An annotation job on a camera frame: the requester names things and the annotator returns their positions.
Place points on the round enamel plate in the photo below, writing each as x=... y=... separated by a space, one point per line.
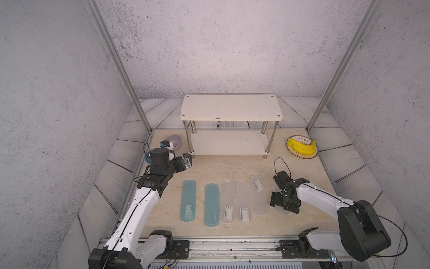
x=305 y=140

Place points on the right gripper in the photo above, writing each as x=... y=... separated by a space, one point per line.
x=274 y=200

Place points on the purple bowl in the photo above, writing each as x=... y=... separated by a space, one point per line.
x=176 y=141

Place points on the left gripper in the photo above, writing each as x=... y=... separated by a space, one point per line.
x=181 y=166

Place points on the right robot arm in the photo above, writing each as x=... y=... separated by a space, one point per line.
x=361 y=233

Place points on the left green pencil case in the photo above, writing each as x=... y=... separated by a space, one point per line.
x=188 y=201

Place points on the right green pencil case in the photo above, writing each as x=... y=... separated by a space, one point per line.
x=211 y=205

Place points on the yellow banana bunch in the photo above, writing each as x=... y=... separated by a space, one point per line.
x=301 y=148

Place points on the aluminium frame post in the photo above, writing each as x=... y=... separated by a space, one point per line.
x=108 y=42
x=345 y=61

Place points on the green pencil case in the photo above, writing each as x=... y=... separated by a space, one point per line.
x=188 y=201
x=211 y=205

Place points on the left aluminium frame post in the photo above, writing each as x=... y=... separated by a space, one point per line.
x=108 y=42

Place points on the blue bowl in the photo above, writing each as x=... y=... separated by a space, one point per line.
x=148 y=157

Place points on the right aluminium frame post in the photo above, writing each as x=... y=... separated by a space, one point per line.
x=345 y=61

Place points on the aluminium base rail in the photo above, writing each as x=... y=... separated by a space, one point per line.
x=255 y=252

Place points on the white two-tier shelf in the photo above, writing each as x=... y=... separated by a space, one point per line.
x=230 y=107

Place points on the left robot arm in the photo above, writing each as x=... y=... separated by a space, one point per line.
x=122 y=250

